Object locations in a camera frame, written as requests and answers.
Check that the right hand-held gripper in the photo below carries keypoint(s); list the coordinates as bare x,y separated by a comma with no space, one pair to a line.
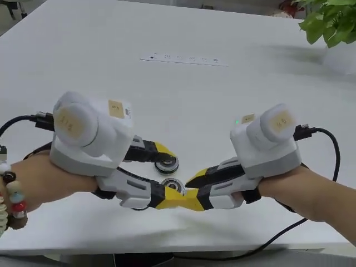
267,150

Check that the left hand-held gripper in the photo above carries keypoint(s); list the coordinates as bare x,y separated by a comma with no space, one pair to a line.
91,130

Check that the silver metal wheel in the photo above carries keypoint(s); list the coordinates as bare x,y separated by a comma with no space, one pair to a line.
171,184
167,164

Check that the person's right forearm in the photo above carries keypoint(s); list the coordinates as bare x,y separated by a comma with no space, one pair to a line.
333,200

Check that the person's right hand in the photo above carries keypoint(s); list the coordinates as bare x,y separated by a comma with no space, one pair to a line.
281,183

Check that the person's left hand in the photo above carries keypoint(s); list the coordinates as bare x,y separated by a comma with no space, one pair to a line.
53,183

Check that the white table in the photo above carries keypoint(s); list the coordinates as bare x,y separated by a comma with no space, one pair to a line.
178,111

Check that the white power strip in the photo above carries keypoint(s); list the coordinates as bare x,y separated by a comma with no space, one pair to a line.
183,59

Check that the green leafy plant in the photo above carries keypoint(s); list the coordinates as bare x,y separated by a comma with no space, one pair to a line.
331,19

